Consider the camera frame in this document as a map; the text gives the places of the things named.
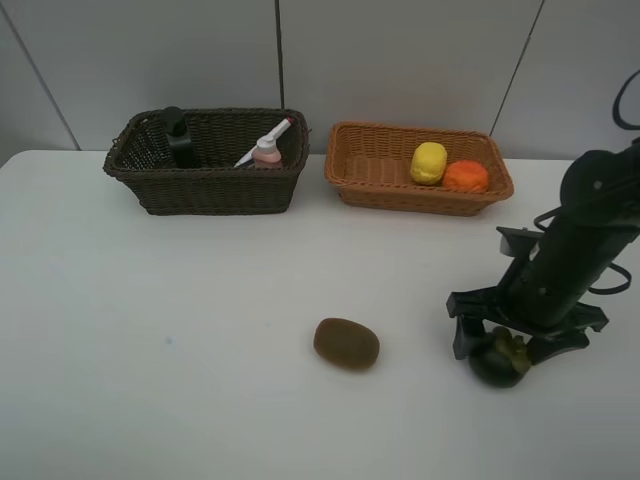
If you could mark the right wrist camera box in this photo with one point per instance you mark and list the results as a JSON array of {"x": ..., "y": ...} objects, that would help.
[{"x": 516, "y": 243}]

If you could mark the yellow lemon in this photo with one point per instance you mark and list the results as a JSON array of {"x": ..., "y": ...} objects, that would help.
[{"x": 428, "y": 163}]

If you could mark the pink squeeze bottle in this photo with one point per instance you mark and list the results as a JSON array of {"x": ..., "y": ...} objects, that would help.
[{"x": 266, "y": 154}]

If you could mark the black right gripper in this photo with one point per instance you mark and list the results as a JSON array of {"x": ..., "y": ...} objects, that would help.
[{"x": 528, "y": 302}]

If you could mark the white pink marker pen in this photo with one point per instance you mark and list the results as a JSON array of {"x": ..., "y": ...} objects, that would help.
[{"x": 246, "y": 160}]

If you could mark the brown kiwi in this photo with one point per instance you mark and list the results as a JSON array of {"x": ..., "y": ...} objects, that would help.
[{"x": 346, "y": 344}]

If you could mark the dark green pump bottle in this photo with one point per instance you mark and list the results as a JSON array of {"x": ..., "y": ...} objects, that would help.
[{"x": 179, "y": 138}]

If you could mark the orange wicker basket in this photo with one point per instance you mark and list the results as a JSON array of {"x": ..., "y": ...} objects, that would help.
[{"x": 369, "y": 165}]

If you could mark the dark brown wicker basket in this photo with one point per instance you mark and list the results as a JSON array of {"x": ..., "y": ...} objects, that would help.
[{"x": 141, "y": 159}]

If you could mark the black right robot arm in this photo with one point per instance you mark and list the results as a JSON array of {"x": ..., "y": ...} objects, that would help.
[{"x": 598, "y": 217}]

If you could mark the dark purple mangosteen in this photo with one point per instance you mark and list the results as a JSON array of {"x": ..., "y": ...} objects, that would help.
[{"x": 503, "y": 361}]

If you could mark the orange mandarin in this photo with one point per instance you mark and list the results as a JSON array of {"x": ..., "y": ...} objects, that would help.
[{"x": 466, "y": 176}]

